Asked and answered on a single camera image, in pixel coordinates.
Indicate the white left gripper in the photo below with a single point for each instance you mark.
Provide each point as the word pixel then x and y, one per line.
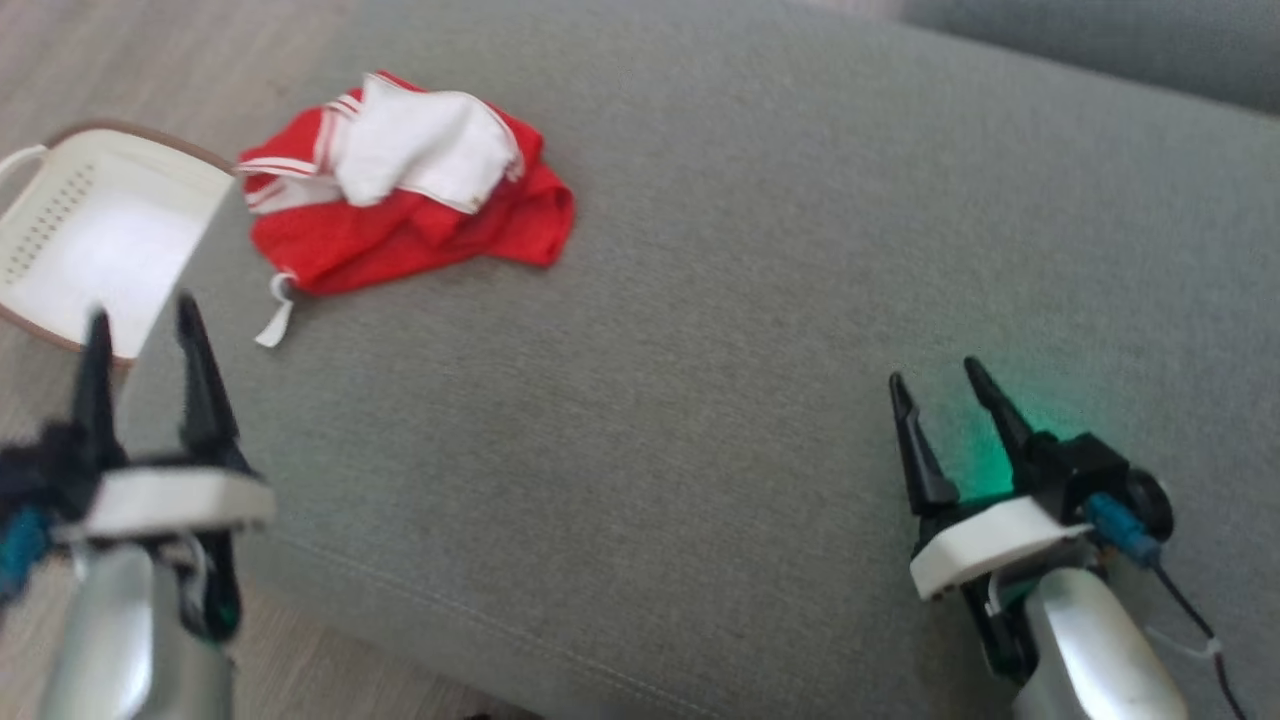
pixel 170 505

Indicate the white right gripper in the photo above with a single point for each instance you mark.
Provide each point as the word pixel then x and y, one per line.
pixel 990 545

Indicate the red white basketball jersey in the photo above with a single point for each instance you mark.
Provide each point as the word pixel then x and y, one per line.
pixel 400 220

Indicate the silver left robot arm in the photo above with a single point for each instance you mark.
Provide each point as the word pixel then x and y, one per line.
pixel 130 640

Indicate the white plastic laundry basket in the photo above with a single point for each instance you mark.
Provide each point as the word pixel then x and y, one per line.
pixel 100 240

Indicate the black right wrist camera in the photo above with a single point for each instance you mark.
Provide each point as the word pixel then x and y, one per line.
pixel 1090 480

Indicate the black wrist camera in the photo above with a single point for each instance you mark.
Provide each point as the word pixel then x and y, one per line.
pixel 1090 480
pixel 35 500

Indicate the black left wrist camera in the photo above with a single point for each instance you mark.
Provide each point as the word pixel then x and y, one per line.
pixel 35 500

